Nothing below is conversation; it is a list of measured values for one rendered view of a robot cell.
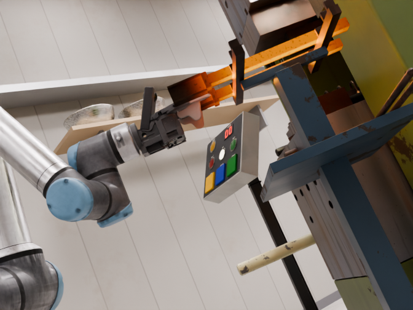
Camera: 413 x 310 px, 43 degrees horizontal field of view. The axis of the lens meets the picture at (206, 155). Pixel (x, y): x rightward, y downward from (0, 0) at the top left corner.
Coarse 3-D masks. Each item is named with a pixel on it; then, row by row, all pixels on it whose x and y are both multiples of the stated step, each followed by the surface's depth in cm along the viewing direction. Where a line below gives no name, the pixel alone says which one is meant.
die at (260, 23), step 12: (288, 0) 175; (300, 0) 175; (252, 12) 173; (264, 12) 174; (276, 12) 174; (288, 12) 174; (300, 12) 174; (312, 12) 174; (252, 24) 174; (264, 24) 172; (276, 24) 173; (288, 24) 173; (300, 24) 176; (252, 36) 179; (264, 36) 173; (276, 36) 177; (252, 48) 184; (264, 48) 183
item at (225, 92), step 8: (336, 40) 132; (328, 48) 132; (336, 48) 132; (296, 56) 132; (224, 88) 131; (216, 96) 130; (224, 96) 131; (200, 104) 131; (208, 104) 130; (216, 104) 132
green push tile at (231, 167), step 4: (232, 156) 213; (236, 156) 211; (228, 160) 216; (232, 160) 212; (236, 160) 210; (228, 164) 215; (232, 164) 211; (236, 164) 209; (228, 168) 214; (232, 168) 210; (236, 168) 208; (228, 172) 213; (232, 172) 210; (228, 176) 213
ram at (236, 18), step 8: (224, 0) 194; (232, 0) 185; (240, 0) 176; (248, 0) 169; (256, 0) 169; (264, 0) 171; (272, 0) 173; (224, 8) 197; (232, 8) 188; (240, 8) 180; (248, 8) 172; (256, 8) 174; (232, 16) 192; (240, 16) 183; (232, 24) 195; (240, 24) 186; (240, 32) 190; (240, 40) 193
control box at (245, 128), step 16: (240, 128) 215; (256, 128) 217; (208, 144) 243; (224, 144) 226; (240, 144) 211; (256, 144) 214; (208, 160) 238; (224, 160) 222; (240, 160) 207; (256, 160) 210; (240, 176) 208; (256, 176) 207; (208, 192) 228; (224, 192) 223
